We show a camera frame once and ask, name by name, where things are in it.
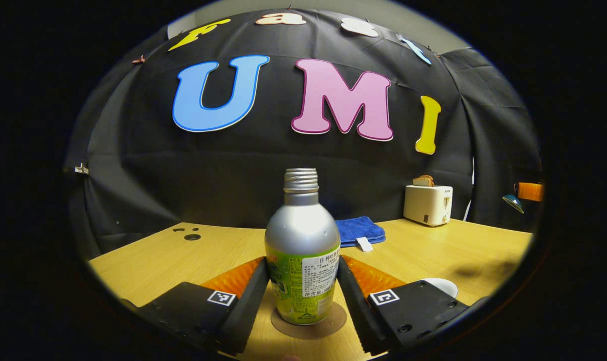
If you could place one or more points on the brown toast slice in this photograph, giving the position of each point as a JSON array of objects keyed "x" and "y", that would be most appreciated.
[{"x": 426, "y": 177}]

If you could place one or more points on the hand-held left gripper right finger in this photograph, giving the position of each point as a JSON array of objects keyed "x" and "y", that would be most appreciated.
[{"x": 356, "y": 306}]

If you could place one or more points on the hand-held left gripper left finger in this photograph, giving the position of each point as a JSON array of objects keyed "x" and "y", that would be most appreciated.
[{"x": 248, "y": 311}]

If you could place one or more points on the silver water bottle green label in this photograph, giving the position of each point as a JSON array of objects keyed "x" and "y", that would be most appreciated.
[{"x": 300, "y": 235}]

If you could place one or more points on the copper clip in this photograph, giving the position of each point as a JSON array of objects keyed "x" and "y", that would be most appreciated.
[{"x": 138, "y": 59}]

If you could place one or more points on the silver metal clip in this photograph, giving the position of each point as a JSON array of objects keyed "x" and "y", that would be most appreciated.
[{"x": 81, "y": 169}]

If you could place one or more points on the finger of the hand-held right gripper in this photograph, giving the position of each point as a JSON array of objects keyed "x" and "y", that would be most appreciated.
[{"x": 530, "y": 192}]

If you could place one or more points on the light toast slice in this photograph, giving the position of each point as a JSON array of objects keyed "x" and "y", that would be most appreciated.
[{"x": 421, "y": 183}]

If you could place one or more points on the round brown coaster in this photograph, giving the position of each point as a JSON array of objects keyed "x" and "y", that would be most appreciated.
[{"x": 328, "y": 328}]

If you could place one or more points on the black backdrop cloth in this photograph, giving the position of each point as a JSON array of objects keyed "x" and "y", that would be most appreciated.
[{"x": 233, "y": 175}]

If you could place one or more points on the white toaster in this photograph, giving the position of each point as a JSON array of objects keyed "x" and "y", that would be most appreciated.
[{"x": 427, "y": 205}]

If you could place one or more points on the folded blue towel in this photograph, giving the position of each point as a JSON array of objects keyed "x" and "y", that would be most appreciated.
[{"x": 358, "y": 229}]

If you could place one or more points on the teacup with white inside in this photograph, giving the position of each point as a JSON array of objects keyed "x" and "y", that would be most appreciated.
[{"x": 446, "y": 286}]

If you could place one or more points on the dark blue teacup lid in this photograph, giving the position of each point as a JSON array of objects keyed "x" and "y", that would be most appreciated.
[{"x": 514, "y": 203}]

